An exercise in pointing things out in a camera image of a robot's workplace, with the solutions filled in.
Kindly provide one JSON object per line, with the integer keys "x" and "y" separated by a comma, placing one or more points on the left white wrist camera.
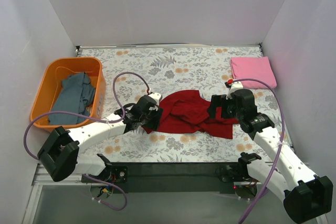
{"x": 154, "y": 100}

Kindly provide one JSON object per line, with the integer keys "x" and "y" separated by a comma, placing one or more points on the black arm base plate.
{"x": 225, "y": 178}

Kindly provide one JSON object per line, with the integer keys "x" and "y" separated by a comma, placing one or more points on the grey blue t shirt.
{"x": 77, "y": 94}

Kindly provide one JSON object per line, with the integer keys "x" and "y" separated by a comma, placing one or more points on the folded pink t shirt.
{"x": 253, "y": 68}

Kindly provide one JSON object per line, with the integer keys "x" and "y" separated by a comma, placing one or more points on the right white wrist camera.
{"x": 232, "y": 86}

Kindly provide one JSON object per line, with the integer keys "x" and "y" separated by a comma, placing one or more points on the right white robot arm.
{"x": 304, "y": 194}

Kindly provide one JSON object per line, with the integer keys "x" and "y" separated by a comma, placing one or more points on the red t shirt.
{"x": 185, "y": 112}

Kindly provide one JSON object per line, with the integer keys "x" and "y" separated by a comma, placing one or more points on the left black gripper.
{"x": 155, "y": 117}

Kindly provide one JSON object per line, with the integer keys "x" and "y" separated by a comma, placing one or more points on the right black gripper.
{"x": 214, "y": 106}

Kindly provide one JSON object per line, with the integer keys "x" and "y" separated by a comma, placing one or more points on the orange plastic tub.
{"x": 59, "y": 70}

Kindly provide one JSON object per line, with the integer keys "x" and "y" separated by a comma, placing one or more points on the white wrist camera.
{"x": 154, "y": 100}
{"x": 232, "y": 86}

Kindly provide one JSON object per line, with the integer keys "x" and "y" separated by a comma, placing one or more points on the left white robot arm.
{"x": 62, "y": 153}

